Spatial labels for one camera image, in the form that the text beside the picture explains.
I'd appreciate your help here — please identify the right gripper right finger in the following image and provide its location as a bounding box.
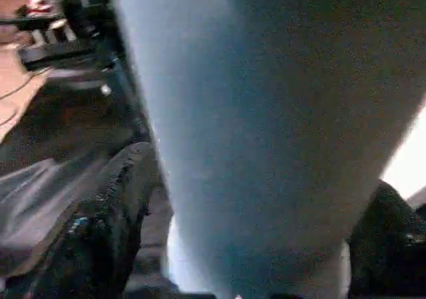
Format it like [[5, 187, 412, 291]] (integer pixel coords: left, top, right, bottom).
[[347, 178, 426, 299]]

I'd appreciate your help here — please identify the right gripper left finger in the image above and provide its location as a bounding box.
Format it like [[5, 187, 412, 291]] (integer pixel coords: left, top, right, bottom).
[[29, 141, 174, 299]]

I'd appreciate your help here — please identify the white plastic table top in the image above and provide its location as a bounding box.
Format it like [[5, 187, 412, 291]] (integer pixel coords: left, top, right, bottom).
[[379, 105, 426, 210]]

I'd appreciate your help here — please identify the white plastic table leg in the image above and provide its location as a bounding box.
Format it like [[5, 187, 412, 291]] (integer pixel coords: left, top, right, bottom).
[[108, 0, 426, 299]]

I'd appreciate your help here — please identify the thin grey floor cable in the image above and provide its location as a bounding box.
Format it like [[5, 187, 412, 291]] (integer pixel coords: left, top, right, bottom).
[[0, 69, 46, 127]]

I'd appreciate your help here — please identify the thick black floor cable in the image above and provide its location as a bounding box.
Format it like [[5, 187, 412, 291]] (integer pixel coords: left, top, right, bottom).
[[0, 15, 67, 30]]

